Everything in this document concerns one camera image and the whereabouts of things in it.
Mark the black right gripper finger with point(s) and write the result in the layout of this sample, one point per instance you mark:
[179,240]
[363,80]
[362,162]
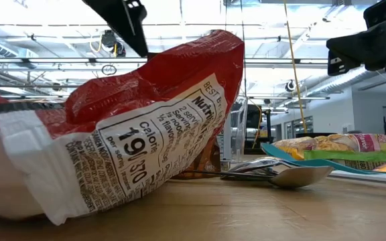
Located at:
[357,47]

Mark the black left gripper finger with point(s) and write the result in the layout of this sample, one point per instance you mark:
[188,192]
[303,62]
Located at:
[119,16]

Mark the green pink ramen packet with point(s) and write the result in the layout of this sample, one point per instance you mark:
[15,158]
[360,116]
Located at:
[340,145]

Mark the red ramen packet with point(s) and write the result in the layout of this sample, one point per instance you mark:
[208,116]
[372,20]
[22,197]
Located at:
[112,134]

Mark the teal plastic spoon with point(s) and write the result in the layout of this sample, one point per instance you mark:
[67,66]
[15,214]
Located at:
[313,160]

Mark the plain steel spoon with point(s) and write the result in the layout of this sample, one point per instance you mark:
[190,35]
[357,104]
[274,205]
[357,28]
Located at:
[256,165]

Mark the brown spice bottle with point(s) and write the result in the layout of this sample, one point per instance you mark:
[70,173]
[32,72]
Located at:
[203,160]

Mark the black ceiling fixture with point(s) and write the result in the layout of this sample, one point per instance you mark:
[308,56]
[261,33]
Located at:
[112,41]

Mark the round ceiling fixture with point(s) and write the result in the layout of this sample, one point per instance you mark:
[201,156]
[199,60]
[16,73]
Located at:
[290,85]

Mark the black monitor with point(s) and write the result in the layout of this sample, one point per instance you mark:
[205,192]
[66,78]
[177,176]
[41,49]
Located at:
[254,117]

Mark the dark steel spoon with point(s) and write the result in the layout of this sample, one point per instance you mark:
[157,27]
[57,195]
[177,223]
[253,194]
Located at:
[297,175]

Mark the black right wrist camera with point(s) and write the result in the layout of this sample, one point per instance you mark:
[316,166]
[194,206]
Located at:
[380,13]

